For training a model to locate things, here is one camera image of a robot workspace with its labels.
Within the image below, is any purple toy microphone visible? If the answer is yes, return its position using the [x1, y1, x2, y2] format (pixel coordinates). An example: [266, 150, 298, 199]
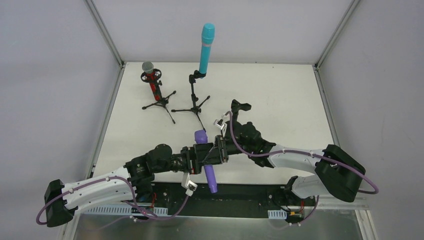
[194, 129, 219, 194]

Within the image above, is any black round-base mic stand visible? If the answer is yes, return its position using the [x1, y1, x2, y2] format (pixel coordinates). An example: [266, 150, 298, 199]
[230, 99, 252, 123]

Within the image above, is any black tripod shock-mount stand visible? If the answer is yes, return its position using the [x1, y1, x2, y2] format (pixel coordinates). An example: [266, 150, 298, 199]
[140, 68, 177, 124]

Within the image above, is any black tripod clip stand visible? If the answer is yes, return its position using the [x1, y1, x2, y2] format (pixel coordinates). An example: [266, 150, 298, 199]
[171, 70, 211, 131]

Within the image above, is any red glitter microphone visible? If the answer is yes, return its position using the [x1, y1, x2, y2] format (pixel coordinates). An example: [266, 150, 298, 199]
[140, 61, 162, 101]

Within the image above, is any teal toy microphone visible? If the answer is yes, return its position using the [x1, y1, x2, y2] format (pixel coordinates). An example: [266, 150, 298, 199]
[198, 23, 215, 75]

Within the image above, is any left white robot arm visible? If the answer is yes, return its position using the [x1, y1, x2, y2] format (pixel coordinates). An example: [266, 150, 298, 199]
[36, 143, 228, 228]

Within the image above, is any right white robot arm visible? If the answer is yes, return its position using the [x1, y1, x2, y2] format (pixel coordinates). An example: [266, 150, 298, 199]
[214, 120, 374, 203]

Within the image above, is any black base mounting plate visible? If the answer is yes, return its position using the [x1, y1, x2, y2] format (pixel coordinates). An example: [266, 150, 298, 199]
[135, 182, 316, 219]

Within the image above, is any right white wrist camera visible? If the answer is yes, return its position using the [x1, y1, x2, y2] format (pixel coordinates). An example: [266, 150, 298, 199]
[213, 119, 227, 136]

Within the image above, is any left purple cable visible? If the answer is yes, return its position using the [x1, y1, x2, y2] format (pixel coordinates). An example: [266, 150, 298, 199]
[35, 175, 191, 232]

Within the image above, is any purple cable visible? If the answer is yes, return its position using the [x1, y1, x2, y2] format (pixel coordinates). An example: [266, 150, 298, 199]
[225, 110, 380, 229]
[35, 175, 191, 232]

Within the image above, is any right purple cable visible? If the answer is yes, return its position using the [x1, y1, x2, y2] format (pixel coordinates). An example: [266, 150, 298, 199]
[225, 110, 380, 229]

